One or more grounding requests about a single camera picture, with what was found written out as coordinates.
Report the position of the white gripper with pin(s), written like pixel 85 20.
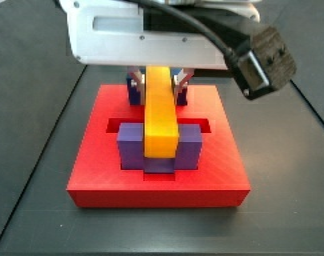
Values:
pixel 108 36

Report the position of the long yellow block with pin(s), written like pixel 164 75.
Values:
pixel 161 126

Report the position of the red slotted board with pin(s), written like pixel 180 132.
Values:
pixel 101 184

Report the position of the purple U block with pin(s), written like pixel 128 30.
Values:
pixel 130 141

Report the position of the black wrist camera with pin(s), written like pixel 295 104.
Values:
pixel 265 66

